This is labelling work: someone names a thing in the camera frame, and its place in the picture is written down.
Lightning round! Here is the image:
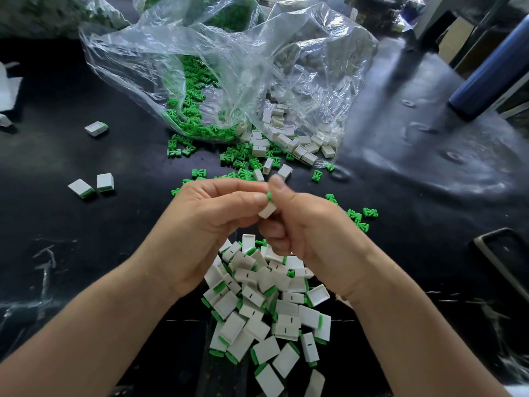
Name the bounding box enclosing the person's left forearm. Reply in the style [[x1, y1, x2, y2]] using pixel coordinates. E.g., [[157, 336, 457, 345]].
[[0, 269, 179, 397]]

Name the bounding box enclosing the white metal frame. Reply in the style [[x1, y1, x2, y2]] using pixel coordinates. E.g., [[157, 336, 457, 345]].
[[413, 0, 529, 65]]

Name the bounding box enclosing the pile of green clips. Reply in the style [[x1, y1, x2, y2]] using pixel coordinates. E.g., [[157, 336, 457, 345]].
[[164, 55, 380, 235]]

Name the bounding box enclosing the black smartphone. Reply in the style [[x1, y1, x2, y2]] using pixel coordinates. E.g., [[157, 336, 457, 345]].
[[475, 227, 529, 303]]

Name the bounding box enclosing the person's right hand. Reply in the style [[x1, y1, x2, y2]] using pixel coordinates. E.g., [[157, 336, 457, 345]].
[[258, 175, 380, 303]]

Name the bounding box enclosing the blue cylinder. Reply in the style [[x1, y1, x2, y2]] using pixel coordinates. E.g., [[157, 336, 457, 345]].
[[449, 16, 529, 121]]

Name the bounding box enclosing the clear plastic bag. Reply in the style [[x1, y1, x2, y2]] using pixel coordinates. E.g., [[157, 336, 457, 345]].
[[79, 0, 379, 147]]

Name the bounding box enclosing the plastic bag full of green pieces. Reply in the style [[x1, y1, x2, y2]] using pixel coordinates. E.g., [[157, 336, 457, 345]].
[[139, 0, 264, 34]]

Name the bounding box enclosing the heap of white caps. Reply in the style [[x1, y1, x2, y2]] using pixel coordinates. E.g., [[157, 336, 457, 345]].
[[250, 101, 338, 183]]

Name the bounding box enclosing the white paper sheet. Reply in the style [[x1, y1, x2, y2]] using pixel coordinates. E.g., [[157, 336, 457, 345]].
[[0, 70, 23, 112]]

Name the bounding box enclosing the person's right forearm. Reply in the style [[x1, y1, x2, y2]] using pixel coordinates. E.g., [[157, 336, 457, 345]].
[[343, 269, 512, 397]]

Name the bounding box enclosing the pile of assembled white-green pieces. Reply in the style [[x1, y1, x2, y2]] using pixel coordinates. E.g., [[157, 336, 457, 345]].
[[201, 234, 333, 397]]

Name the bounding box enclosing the person's left hand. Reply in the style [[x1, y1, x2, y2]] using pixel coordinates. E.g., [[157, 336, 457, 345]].
[[136, 178, 272, 304]]

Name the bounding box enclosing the brown cardboard box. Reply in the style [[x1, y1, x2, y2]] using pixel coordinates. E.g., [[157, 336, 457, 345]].
[[440, 14, 477, 65]]

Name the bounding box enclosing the large bag of assembled pieces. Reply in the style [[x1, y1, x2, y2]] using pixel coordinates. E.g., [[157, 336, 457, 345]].
[[0, 0, 132, 40]]

